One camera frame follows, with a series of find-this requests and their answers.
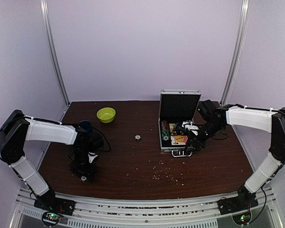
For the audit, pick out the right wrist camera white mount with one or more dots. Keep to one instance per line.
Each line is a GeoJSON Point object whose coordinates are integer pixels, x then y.
{"type": "Point", "coordinates": [190, 126]}

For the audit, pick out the aluminium poker case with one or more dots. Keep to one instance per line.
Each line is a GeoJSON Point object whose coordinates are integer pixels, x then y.
{"type": "Point", "coordinates": [177, 106]}

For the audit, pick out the green poker chip front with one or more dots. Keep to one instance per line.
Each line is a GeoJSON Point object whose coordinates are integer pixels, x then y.
{"type": "Point", "coordinates": [165, 137]}

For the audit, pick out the left aluminium frame post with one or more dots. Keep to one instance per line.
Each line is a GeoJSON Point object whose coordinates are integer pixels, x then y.
{"type": "Point", "coordinates": [52, 49]}

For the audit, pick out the green bowl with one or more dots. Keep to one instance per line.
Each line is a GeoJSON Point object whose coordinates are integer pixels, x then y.
{"type": "Point", "coordinates": [106, 115]}

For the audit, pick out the chip row in case left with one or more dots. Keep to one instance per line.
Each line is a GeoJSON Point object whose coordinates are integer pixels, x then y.
{"type": "Point", "coordinates": [164, 127]}

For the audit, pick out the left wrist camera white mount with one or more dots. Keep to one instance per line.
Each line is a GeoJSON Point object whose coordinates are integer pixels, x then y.
{"type": "Point", "coordinates": [92, 157]}

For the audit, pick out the yellow blue card box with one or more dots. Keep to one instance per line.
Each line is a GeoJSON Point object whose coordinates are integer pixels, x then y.
{"type": "Point", "coordinates": [173, 130]}

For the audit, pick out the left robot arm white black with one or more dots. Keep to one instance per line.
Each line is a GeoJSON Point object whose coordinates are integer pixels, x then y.
{"type": "Point", "coordinates": [18, 129]}

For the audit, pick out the right aluminium frame post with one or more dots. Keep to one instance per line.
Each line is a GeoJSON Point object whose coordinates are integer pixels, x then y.
{"type": "Point", "coordinates": [241, 32]}

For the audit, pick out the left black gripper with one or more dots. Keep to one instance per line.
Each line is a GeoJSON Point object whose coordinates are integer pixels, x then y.
{"type": "Point", "coordinates": [89, 172]}

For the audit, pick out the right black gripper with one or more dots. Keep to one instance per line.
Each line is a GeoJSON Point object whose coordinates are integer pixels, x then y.
{"type": "Point", "coordinates": [193, 140]}

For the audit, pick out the aluminium frame post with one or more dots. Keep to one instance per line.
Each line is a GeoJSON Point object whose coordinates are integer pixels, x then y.
{"type": "Point", "coordinates": [52, 49]}
{"type": "Point", "coordinates": [241, 32]}

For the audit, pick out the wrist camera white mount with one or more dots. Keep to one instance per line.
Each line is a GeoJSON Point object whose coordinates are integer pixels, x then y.
{"type": "Point", "coordinates": [92, 157]}
{"type": "Point", "coordinates": [190, 126]}

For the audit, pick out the front aluminium rail base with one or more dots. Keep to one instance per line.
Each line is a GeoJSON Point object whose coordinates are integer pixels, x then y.
{"type": "Point", "coordinates": [200, 212]}

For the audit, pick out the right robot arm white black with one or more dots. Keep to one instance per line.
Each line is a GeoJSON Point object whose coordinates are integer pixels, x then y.
{"type": "Point", "coordinates": [265, 121]}

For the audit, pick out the dark blue mug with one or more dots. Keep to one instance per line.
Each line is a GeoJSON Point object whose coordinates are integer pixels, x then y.
{"type": "Point", "coordinates": [86, 125]}

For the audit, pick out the card deck in case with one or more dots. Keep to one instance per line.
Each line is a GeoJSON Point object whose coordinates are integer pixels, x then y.
{"type": "Point", "coordinates": [179, 140]}

